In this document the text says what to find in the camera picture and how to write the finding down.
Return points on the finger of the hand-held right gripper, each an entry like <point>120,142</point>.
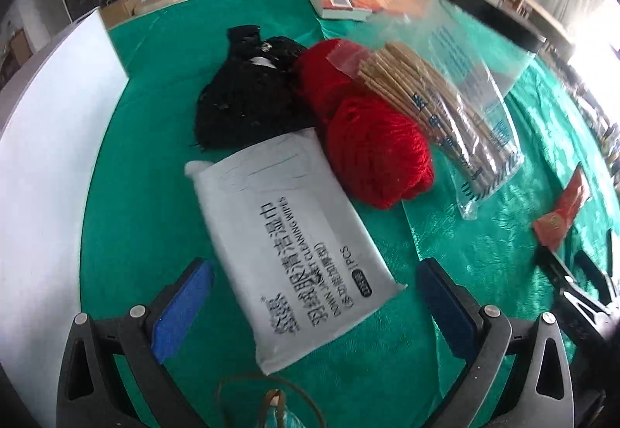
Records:
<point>557,275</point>
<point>598,278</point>

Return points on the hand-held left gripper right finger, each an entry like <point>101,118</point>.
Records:
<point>445,302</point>

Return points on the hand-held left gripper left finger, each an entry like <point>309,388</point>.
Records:
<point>181,307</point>

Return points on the red packet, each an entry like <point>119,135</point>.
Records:
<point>562,215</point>

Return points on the white wipes packet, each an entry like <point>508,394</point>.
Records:
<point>290,253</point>

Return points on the teal embroidered sachet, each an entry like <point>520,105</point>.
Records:
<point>283,418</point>

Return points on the red yarn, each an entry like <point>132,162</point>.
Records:
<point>378,152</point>

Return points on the white cardboard box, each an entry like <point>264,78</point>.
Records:
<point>48,166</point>

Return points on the clear bag of cotton swabs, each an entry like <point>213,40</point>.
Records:
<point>436,108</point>

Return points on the black mesh pouf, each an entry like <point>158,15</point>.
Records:
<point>252,103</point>

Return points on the green tablecloth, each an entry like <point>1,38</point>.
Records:
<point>160,195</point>

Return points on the plastic jar with black lid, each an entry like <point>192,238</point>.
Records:
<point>525,39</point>

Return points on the brown cardboard box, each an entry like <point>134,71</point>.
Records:
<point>121,9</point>

